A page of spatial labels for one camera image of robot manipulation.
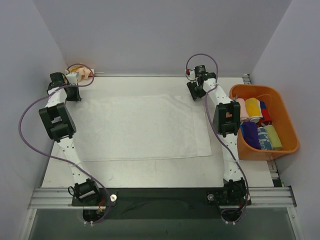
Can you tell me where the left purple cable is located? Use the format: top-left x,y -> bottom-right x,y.
17,64 -> 113,225

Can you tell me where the red cloth in basket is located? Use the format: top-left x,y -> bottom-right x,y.
257,101 -> 272,127

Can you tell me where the crumpled orange cloth pile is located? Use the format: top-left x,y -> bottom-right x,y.
65,63 -> 95,82

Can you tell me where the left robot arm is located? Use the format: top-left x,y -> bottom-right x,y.
38,72 -> 103,206

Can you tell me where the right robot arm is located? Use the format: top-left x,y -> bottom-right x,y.
185,65 -> 247,207

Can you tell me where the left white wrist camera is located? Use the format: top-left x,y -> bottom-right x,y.
66,72 -> 79,85

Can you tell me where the purple cable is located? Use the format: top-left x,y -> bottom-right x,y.
17,64 -> 113,225
186,52 -> 252,224

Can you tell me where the blue patterned rolled towel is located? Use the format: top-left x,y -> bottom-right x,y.
257,127 -> 273,150

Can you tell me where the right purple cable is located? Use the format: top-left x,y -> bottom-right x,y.
186,52 -> 252,224

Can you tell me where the green rolled towel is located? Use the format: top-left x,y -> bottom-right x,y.
264,125 -> 283,150

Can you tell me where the purple rolled towel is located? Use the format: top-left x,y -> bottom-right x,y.
240,121 -> 261,150

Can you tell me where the black base mat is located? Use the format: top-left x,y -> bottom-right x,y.
71,187 -> 252,221

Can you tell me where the orange plastic basket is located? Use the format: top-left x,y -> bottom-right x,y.
229,84 -> 300,161

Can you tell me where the aluminium frame rail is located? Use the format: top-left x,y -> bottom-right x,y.
28,187 -> 297,210

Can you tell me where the yellow rolled towel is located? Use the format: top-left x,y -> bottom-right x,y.
245,97 -> 262,118

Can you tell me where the pink rolled towel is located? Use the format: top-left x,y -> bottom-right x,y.
236,98 -> 250,123

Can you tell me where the white towel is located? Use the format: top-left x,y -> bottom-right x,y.
69,92 -> 212,162

